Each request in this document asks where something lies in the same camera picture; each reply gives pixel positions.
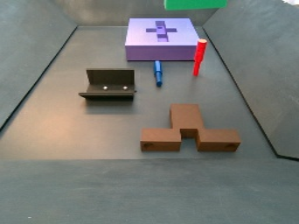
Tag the green U-shaped block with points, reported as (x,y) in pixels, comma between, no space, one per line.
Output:
(177,5)

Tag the purple board with cross slot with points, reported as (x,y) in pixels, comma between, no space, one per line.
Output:
(160,39)

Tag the brown T-shaped block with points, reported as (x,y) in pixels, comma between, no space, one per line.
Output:
(187,126)

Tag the blue cylindrical peg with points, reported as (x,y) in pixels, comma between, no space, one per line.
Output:
(157,73)

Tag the red cylindrical peg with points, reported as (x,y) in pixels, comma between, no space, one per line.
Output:
(199,55)

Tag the black angle bracket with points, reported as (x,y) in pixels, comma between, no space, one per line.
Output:
(109,84)

